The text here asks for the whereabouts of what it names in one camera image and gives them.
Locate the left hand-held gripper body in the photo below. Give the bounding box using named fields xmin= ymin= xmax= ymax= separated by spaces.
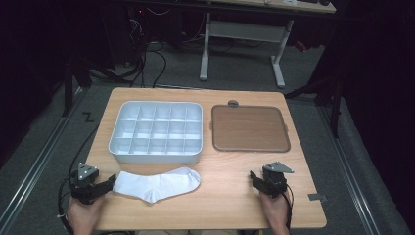
xmin=69 ymin=163 xmax=110 ymax=206

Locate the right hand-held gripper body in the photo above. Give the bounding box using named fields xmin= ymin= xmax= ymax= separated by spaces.
xmin=259 ymin=161 xmax=296 ymax=199

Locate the white sock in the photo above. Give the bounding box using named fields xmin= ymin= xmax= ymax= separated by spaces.
xmin=112 ymin=166 xmax=202 ymax=205

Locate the white compartment box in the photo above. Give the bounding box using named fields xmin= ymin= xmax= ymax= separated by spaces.
xmin=108 ymin=100 xmax=205 ymax=165

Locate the person's left hand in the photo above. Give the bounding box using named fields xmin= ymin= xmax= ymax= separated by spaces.
xmin=66 ymin=194 xmax=106 ymax=235

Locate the grey tape piece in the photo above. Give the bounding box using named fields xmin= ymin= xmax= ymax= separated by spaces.
xmin=307 ymin=193 xmax=329 ymax=202

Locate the brown tray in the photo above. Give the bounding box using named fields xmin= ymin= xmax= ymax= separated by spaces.
xmin=210 ymin=104 xmax=292 ymax=154

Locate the black metal stand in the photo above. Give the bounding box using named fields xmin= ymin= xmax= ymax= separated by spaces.
xmin=60 ymin=48 xmax=94 ymax=118
xmin=283 ymin=62 xmax=346 ymax=139

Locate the desk with white legs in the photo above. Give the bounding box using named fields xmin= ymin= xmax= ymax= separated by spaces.
xmin=126 ymin=0 xmax=338 ymax=89

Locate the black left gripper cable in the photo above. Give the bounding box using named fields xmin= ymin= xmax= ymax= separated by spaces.
xmin=57 ymin=125 xmax=101 ymax=235

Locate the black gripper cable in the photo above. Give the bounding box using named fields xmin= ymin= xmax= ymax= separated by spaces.
xmin=277 ymin=181 xmax=296 ymax=231
xmin=57 ymin=125 xmax=101 ymax=235

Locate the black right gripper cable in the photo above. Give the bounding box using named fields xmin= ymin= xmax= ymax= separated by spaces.
xmin=277 ymin=181 xmax=296 ymax=231

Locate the metal floor rail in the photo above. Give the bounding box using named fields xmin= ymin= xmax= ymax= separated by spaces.
xmin=0 ymin=86 xmax=91 ymax=226
xmin=316 ymin=104 xmax=382 ymax=235

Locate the bundle of black cables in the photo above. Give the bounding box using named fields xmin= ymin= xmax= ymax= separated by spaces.
xmin=125 ymin=9 xmax=150 ymax=88

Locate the black floor cable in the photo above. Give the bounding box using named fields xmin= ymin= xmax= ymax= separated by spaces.
xmin=147 ymin=48 xmax=168 ymax=89

